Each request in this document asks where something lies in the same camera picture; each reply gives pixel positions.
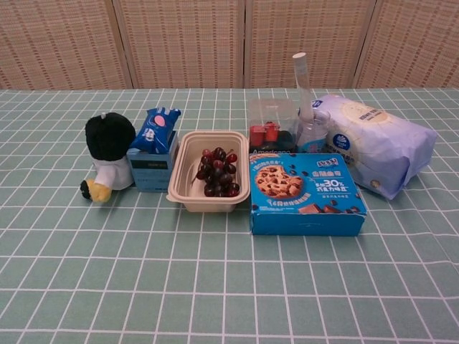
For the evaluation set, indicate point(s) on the red grape bunch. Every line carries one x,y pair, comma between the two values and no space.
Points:
215,175

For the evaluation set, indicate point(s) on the beige food container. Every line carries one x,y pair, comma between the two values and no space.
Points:
208,205

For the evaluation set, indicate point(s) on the clear box with red toy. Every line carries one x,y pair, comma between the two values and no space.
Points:
272,138

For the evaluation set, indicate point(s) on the light blue carton box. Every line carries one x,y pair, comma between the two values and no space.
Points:
150,173

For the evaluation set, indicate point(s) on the blue oreo cookie packet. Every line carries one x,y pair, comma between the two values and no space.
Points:
154,132

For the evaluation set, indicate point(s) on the clear plastic jar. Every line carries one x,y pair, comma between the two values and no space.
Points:
312,140

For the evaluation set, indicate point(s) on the blue chocolate cookie box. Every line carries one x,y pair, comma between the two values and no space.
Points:
305,222

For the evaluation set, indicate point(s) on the green checked tablecloth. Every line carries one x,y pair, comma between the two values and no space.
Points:
215,286

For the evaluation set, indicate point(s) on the black-haired plush doll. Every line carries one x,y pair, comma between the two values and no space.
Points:
107,136

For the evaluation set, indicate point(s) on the woven folding screen panel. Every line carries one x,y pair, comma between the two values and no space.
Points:
279,36
54,43
179,43
412,43

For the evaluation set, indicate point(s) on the pale blue tissue pack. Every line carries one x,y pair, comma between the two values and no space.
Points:
376,143

